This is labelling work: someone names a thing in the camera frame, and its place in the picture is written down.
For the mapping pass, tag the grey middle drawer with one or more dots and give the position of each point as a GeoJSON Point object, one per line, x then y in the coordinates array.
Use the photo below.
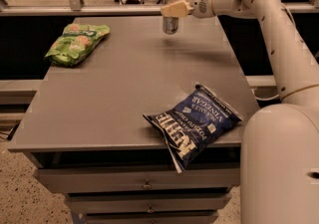
{"type": "Point", "coordinates": [168, 201]}

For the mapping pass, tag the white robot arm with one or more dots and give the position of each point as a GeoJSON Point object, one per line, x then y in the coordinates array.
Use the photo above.
{"type": "Point", "coordinates": [279, 159]}

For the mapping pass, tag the grey drawer cabinet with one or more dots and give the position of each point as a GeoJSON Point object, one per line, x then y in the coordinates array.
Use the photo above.
{"type": "Point", "coordinates": [93, 115]}

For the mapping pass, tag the silver blue redbull can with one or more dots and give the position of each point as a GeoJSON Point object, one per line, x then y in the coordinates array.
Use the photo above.
{"type": "Point", "coordinates": [169, 22]}

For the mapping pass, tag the green chip bag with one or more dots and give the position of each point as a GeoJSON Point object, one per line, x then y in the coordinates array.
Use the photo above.
{"type": "Point", "coordinates": [75, 44]}

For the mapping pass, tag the grey top drawer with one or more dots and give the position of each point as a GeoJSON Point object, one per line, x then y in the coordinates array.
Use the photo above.
{"type": "Point", "coordinates": [139, 178]}

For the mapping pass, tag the grey bottom drawer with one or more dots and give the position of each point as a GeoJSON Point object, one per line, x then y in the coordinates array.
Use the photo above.
{"type": "Point", "coordinates": [197, 217]}

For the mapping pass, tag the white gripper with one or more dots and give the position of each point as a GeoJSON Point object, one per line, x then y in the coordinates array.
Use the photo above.
{"type": "Point", "coordinates": [200, 2]}

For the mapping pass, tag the blue kettle chip bag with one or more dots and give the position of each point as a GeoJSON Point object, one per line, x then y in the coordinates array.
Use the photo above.
{"type": "Point", "coordinates": [193, 124]}

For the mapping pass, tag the grey drawer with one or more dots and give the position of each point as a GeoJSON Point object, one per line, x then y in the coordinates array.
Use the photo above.
{"type": "Point", "coordinates": [139, 178]}
{"type": "Point", "coordinates": [197, 217]}
{"type": "Point", "coordinates": [168, 201]}

